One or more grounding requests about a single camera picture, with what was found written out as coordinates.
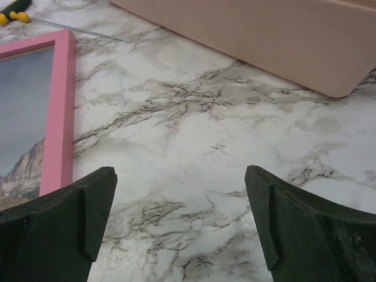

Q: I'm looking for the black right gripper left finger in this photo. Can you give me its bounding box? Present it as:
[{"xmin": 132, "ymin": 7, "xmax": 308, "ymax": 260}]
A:
[{"xmin": 1, "ymin": 167, "xmax": 118, "ymax": 282}]

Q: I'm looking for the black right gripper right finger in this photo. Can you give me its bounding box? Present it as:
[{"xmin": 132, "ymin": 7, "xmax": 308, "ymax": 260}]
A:
[{"xmin": 244, "ymin": 165, "xmax": 375, "ymax": 282}]

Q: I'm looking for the pink wooden picture frame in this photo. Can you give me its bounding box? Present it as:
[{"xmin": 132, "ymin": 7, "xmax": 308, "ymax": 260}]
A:
[{"xmin": 1, "ymin": 29, "xmax": 77, "ymax": 196}]

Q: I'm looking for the landscape photo print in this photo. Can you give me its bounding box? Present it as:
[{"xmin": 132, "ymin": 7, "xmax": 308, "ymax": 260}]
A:
[{"xmin": 0, "ymin": 45, "xmax": 56, "ymax": 212}]

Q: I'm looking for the pink translucent plastic box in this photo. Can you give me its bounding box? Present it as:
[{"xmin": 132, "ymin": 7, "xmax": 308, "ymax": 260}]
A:
[{"xmin": 115, "ymin": 0, "xmax": 375, "ymax": 98}]

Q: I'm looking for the yellow black T-handle hex key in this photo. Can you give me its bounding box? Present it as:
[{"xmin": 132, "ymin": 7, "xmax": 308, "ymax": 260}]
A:
[{"xmin": 1, "ymin": 1, "xmax": 132, "ymax": 43}]

